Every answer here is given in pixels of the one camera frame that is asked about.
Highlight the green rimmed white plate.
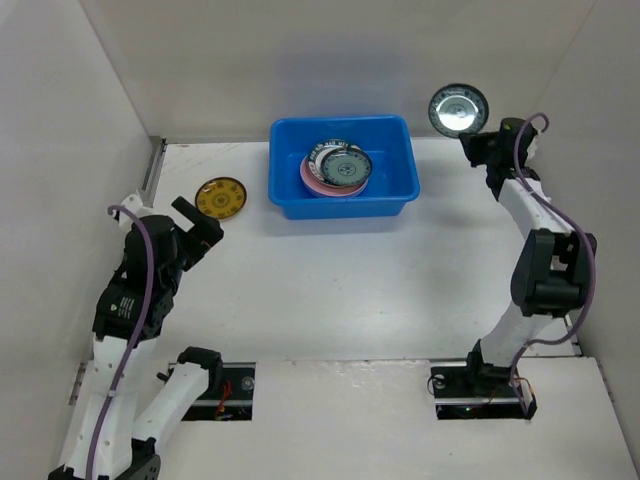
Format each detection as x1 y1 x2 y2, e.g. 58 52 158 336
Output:
306 139 366 188

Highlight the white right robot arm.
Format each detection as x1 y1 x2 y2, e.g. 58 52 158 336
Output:
460 117 597 395

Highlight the blue floral small plate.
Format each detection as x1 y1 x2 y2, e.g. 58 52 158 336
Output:
320 147 373 187

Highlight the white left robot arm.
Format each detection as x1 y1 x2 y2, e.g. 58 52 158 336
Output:
49 194 225 479

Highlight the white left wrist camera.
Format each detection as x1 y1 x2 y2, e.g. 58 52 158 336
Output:
107 192 153 224

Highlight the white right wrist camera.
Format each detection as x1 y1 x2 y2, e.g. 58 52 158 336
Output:
526 130 540 161

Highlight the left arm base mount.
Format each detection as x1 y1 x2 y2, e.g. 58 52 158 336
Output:
183 363 256 422

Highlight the pink plastic plate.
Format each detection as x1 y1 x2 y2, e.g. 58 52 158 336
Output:
300 160 369 198

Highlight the blue plastic bin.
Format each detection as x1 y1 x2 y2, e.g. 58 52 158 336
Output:
268 115 420 220

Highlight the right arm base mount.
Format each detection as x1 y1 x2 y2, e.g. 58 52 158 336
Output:
427 360 538 420

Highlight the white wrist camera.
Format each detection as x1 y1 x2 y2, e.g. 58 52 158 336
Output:
107 192 153 224
526 130 540 161

